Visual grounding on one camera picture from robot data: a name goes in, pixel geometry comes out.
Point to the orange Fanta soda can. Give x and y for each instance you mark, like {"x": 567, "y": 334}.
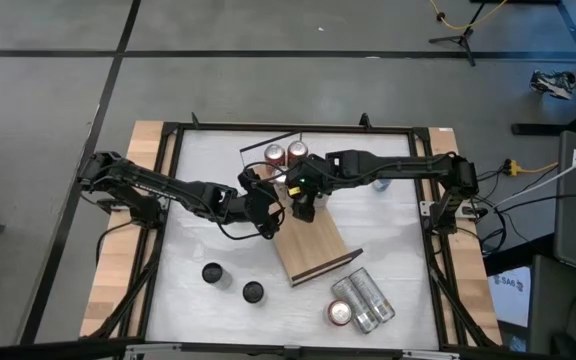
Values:
{"x": 274, "y": 154}
{"x": 297, "y": 149}

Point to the red soda can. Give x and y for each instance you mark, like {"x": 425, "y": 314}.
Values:
{"x": 339, "y": 313}

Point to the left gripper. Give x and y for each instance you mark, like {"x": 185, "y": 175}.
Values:
{"x": 263, "y": 210}

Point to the white printed paper sheet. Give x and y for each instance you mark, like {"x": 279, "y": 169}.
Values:
{"x": 510, "y": 295}

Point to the blue Red Bull can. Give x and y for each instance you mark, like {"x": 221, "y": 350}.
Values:
{"x": 382, "y": 185}

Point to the black tripod stand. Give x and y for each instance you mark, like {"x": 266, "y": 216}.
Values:
{"x": 463, "y": 37}

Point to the person's shoe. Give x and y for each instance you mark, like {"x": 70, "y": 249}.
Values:
{"x": 553, "y": 84}

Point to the wooden table side board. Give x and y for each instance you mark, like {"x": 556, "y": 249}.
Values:
{"x": 468, "y": 280}
{"x": 113, "y": 270}

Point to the silver slim beverage can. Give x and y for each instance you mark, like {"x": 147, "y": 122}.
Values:
{"x": 355, "y": 305}
{"x": 374, "y": 296}

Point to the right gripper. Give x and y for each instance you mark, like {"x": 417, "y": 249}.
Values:
{"x": 308, "y": 182}

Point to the white black-lidded Celsius can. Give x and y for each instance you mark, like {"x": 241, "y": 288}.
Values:
{"x": 213, "y": 273}

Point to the wooden shelf black metal frame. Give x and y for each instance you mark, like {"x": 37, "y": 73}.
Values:
{"x": 313, "y": 245}

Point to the white palm-print Celsius can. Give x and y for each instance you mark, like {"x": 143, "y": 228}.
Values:
{"x": 253, "y": 292}

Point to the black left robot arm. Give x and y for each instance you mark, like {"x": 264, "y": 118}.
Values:
{"x": 168, "y": 189}

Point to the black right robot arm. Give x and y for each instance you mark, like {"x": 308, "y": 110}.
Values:
{"x": 403, "y": 167}

